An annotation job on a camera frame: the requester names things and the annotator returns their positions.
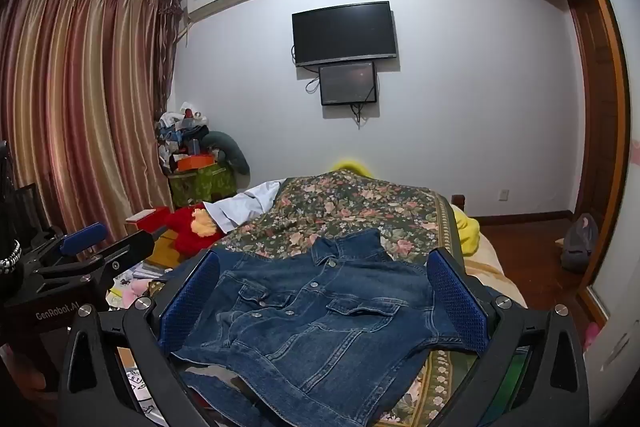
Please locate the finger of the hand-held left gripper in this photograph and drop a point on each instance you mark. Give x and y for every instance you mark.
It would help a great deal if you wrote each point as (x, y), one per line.
(82, 239)
(125, 254)

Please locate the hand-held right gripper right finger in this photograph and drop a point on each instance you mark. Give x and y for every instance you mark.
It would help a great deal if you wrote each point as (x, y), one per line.
(457, 299)

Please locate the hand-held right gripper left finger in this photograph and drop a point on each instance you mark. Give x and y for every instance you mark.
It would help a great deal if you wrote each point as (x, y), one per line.
(192, 302)

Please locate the blue denim jacket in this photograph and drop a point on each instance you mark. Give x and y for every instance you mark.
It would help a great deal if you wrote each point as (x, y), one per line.
(325, 332)

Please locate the yellow box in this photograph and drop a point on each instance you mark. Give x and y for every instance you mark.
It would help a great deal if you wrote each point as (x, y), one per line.
(165, 252)

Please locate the cream printed blanket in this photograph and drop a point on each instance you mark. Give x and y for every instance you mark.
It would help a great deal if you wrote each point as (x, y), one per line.
(495, 267)

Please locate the yellow blanket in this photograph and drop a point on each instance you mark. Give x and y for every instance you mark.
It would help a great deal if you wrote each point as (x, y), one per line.
(467, 232)

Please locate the red plush toy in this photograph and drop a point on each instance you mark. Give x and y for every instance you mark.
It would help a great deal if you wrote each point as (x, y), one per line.
(192, 227)

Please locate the white cloth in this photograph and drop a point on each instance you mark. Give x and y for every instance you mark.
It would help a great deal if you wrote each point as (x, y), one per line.
(240, 207)

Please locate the orange box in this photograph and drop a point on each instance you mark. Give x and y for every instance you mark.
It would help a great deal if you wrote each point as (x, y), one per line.
(195, 163)

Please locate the striped brown curtain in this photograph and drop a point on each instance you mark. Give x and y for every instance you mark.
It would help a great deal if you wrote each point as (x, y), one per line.
(85, 107)

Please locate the grey bag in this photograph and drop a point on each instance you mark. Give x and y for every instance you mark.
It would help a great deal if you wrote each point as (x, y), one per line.
(580, 244)

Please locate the pile of clutter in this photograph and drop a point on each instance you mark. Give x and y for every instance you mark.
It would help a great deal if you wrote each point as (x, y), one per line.
(177, 129)

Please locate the pink cloth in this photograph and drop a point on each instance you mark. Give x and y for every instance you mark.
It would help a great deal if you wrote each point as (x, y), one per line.
(592, 334)

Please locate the green floral blanket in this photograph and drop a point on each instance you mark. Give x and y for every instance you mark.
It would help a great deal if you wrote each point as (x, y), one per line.
(350, 207)

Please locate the grey plush pillow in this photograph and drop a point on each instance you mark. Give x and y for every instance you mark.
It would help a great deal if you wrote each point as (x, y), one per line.
(232, 149)

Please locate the wooden bed post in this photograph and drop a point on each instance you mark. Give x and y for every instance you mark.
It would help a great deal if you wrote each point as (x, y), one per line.
(457, 203)

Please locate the white wall socket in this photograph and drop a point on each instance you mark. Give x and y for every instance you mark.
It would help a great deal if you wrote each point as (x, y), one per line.
(504, 194)

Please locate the wooden door frame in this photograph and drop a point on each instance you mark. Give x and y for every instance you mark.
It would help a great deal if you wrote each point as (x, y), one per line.
(607, 132)

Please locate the small black wall monitor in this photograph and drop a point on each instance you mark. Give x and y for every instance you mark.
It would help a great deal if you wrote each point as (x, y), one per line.
(347, 83)

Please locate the black wall television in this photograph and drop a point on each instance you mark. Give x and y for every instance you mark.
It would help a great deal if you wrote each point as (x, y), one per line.
(345, 32)

